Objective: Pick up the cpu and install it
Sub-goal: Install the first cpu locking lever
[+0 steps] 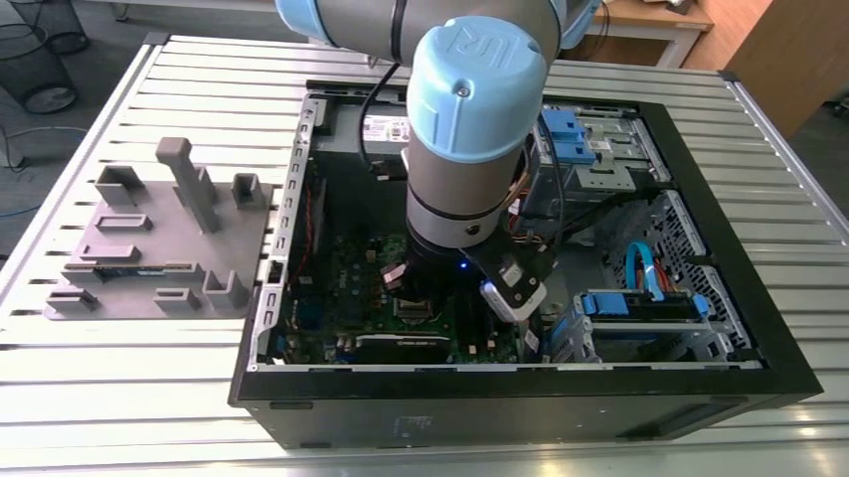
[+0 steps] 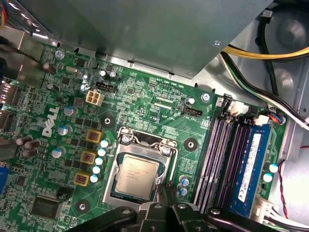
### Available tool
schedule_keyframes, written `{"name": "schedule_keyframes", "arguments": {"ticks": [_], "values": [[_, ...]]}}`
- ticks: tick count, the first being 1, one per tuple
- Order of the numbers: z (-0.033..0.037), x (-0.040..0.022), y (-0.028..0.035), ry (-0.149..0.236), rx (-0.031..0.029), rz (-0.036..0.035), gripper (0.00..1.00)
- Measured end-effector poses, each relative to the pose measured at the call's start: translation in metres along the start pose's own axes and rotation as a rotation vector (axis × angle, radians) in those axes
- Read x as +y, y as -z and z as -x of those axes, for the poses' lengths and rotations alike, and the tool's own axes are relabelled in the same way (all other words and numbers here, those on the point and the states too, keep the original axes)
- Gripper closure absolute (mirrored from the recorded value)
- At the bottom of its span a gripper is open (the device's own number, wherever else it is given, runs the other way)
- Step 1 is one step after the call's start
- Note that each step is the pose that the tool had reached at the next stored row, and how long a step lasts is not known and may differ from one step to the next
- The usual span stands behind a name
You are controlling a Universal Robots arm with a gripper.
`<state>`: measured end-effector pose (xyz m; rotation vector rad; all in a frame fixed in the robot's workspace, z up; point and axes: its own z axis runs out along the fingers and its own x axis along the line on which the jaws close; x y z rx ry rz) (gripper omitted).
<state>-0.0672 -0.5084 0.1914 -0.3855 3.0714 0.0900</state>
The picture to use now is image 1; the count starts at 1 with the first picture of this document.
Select CPU socket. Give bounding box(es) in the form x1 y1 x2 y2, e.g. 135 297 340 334
392 297 444 325

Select green motherboard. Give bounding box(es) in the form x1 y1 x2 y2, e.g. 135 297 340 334
282 233 526 365

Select black graphics card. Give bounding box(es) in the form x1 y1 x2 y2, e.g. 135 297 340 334
354 331 454 365

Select black case fan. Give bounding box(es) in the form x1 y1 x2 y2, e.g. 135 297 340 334
298 158 330 284

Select blue plastic tab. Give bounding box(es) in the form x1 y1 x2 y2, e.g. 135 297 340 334
546 317 573 364

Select black PC case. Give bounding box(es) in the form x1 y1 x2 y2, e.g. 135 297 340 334
229 79 825 451

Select hard disk in blue carrier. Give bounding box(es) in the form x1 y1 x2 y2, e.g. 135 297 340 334
577 290 712 322

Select grey power supply unit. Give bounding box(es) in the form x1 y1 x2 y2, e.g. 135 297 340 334
310 104 417 225

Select tall metal drive cage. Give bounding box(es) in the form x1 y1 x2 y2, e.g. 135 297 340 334
524 104 672 223

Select grey parts rack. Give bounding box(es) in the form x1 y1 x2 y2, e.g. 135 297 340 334
43 136 285 323

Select low metal drive cage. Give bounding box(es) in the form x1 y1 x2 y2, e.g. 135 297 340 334
569 287 756 365

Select wooden desk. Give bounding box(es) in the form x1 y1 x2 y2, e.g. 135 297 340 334
589 0 717 70

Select wooden cabinet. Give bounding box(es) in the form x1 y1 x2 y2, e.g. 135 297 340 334
683 0 849 140

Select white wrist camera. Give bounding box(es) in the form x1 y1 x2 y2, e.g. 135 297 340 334
478 260 549 323

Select orange red yellow wires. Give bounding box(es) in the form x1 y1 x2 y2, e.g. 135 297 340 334
508 218 542 245

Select black cable bundle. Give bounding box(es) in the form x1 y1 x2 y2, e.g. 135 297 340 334
530 186 672 279

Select blue data cable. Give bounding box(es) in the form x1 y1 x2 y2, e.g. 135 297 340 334
625 239 668 304

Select blue drive bay bracket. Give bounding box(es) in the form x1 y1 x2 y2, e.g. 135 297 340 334
540 107 597 164

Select black wire mesh bin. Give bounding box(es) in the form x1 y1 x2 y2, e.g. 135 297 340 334
12 0 93 55
0 29 81 116

